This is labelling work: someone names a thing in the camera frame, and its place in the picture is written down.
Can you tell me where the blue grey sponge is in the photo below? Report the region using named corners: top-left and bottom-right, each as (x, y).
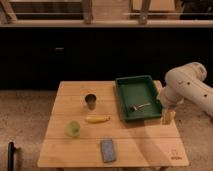
top-left (100, 139), bottom-right (116, 163)

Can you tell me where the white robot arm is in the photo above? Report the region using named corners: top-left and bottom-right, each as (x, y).
top-left (157, 62), bottom-right (213, 123)

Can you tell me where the green plastic cup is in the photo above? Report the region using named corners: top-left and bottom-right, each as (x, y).
top-left (65, 121), bottom-right (80, 137)

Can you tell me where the silver metal fork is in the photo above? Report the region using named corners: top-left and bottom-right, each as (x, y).
top-left (130, 103), bottom-right (151, 111)

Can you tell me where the metal cup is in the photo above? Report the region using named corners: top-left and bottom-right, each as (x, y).
top-left (85, 94), bottom-right (97, 110)

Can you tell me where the yellow banana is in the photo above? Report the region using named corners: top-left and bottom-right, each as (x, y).
top-left (85, 116), bottom-right (110, 123)

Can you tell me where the wooden table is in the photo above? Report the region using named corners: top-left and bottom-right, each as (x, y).
top-left (38, 81), bottom-right (189, 168)

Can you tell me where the green plastic tray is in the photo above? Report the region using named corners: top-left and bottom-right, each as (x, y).
top-left (115, 75), bottom-right (162, 122)

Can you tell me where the black chair part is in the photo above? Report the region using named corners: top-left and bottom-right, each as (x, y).
top-left (7, 142), bottom-right (16, 171)

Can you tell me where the wooden railing shelf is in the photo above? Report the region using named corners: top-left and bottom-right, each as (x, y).
top-left (0, 0), bottom-right (213, 27)

